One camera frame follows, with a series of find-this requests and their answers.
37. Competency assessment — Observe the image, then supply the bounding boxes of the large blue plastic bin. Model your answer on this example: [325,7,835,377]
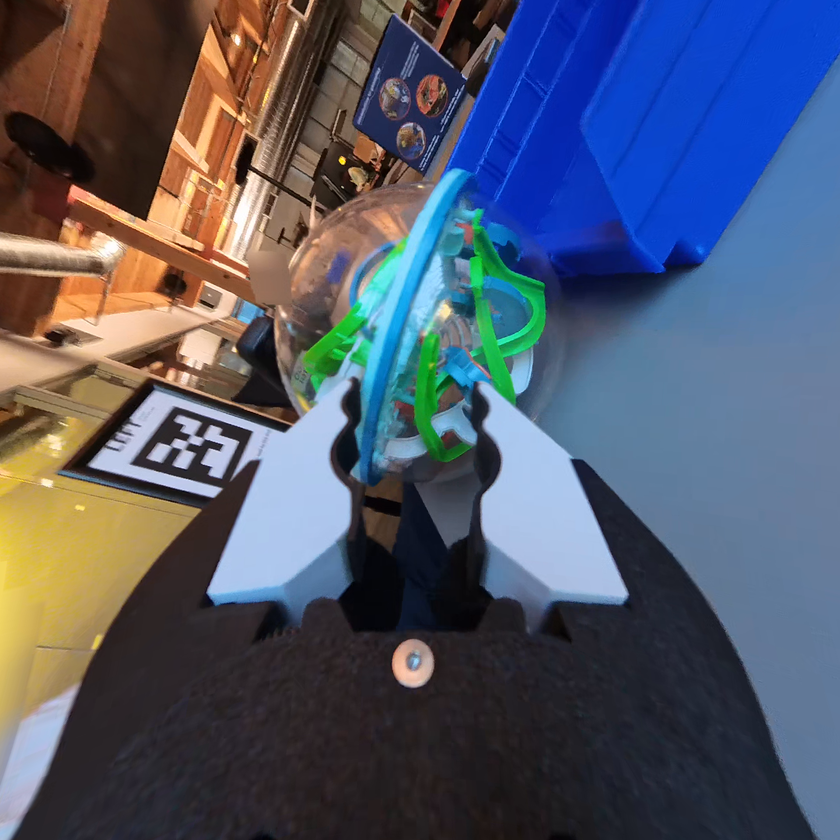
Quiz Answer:
[446,0,840,280]

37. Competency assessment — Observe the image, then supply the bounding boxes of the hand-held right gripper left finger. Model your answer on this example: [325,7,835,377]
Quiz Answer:
[206,381,368,624]

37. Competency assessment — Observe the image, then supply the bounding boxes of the black framed marker sign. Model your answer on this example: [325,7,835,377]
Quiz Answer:
[59,382,293,506]

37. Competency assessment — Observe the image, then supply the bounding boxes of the person's dark trousers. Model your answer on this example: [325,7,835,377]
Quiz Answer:
[392,486,454,632]

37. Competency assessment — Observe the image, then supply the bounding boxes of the dark blue maze ball box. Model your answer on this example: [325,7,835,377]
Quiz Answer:
[352,14,468,175]

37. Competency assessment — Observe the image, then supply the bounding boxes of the person's white t-shirt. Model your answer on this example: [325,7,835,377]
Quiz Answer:
[0,682,93,840]

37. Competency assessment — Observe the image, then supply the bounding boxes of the wooden ceiling beam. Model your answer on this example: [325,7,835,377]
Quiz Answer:
[66,197,257,303]

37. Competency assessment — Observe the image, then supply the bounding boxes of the clear plastic maze ball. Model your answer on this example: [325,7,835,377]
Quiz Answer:
[274,168,565,487]

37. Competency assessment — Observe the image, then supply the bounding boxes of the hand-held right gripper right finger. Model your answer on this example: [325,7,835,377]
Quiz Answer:
[446,382,630,634]

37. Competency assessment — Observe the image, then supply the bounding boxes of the silver spiral ceiling duct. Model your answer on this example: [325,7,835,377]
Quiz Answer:
[226,0,349,263]

